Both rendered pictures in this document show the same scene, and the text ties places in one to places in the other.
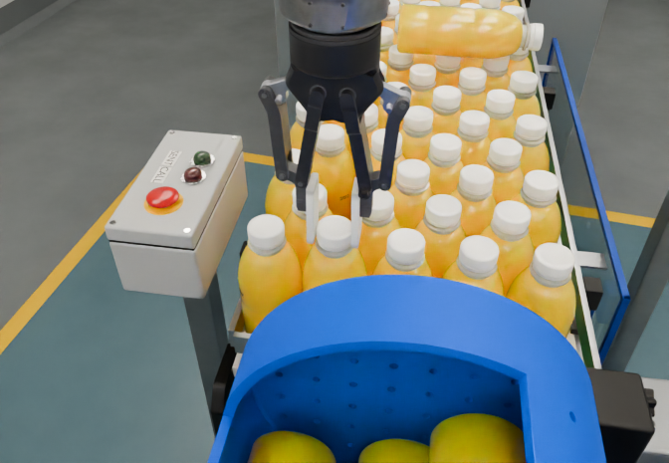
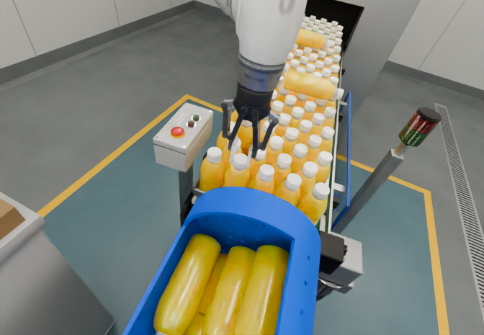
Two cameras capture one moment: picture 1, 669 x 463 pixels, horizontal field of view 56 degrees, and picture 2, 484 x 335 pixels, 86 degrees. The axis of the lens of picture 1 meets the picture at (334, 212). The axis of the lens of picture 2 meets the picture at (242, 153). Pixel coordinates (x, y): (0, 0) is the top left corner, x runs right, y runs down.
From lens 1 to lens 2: 6 cm
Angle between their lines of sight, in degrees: 5
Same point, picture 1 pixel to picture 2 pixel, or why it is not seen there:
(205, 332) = (184, 182)
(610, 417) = (328, 253)
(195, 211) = (189, 139)
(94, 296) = (145, 151)
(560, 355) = (310, 233)
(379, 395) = (242, 228)
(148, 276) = (166, 160)
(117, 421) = (145, 203)
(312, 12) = (247, 81)
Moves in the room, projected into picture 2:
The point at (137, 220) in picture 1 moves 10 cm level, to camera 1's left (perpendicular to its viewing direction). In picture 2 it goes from (166, 138) to (131, 130)
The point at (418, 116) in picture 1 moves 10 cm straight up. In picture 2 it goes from (284, 118) to (293, 91)
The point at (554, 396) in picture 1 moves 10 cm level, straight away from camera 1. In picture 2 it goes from (303, 249) to (329, 212)
